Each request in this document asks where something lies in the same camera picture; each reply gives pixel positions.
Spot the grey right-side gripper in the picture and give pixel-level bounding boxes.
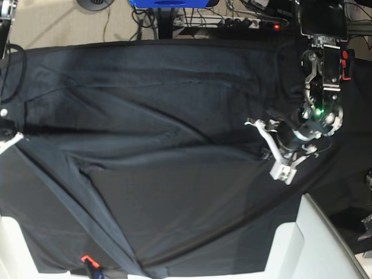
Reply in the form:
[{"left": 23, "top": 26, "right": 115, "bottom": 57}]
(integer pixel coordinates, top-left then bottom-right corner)
[{"left": 1, "top": 107, "right": 29, "bottom": 154}]

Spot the grey metal bracket right edge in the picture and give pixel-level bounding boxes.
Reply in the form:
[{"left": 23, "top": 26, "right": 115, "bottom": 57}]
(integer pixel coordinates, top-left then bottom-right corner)
[{"left": 357, "top": 215, "right": 372, "bottom": 241}]

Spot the blue clamp at bottom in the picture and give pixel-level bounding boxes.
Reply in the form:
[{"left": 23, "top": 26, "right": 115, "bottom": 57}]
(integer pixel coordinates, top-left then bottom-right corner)
[{"left": 80, "top": 255, "right": 106, "bottom": 279}]

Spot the dark grey long-sleeve T-shirt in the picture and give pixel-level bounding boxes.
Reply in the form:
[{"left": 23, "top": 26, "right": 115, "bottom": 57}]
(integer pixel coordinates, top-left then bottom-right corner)
[{"left": 0, "top": 46, "right": 291, "bottom": 279}]

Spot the black table leg post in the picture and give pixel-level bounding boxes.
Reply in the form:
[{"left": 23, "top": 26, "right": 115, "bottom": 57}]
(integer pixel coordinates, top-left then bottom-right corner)
[{"left": 155, "top": 8, "right": 179, "bottom": 40}]

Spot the white power strip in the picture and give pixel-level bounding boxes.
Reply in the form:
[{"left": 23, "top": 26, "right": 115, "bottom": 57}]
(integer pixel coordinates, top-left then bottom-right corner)
[{"left": 173, "top": 15, "right": 261, "bottom": 29}]

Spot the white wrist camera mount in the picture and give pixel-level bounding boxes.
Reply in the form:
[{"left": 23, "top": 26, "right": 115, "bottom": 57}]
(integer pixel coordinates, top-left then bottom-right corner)
[{"left": 244, "top": 117, "right": 319, "bottom": 185}]

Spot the aluminium frame rail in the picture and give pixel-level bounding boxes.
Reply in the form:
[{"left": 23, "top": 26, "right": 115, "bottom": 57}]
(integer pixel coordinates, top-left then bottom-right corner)
[{"left": 347, "top": 20, "right": 372, "bottom": 36}]

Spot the round grey chair base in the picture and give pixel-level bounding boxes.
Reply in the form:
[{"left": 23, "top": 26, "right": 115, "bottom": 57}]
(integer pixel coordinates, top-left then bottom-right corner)
[{"left": 76, "top": 0, "right": 114, "bottom": 12}]

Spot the black table cloth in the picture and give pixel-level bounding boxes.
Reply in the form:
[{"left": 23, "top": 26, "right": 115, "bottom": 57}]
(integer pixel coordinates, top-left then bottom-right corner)
[{"left": 0, "top": 39, "right": 372, "bottom": 274}]

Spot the blue plastic bin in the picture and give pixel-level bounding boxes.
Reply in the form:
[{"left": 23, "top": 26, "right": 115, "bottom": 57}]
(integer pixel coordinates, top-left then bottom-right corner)
[{"left": 129, "top": 0, "right": 219, "bottom": 8}]

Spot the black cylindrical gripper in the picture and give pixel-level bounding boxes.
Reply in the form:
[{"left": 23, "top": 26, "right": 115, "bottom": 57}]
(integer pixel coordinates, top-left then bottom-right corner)
[{"left": 260, "top": 119, "right": 320, "bottom": 160}]

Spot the white foam block left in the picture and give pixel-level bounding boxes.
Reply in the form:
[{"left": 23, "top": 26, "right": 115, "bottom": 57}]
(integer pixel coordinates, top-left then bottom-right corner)
[{"left": 1, "top": 216, "right": 71, "bottom": 278}]

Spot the red and black clamp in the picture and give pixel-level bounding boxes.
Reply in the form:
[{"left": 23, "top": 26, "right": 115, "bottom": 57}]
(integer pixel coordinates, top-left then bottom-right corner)
[{"left": 341, "top": 49, "right": 355, "bottom": 81}]

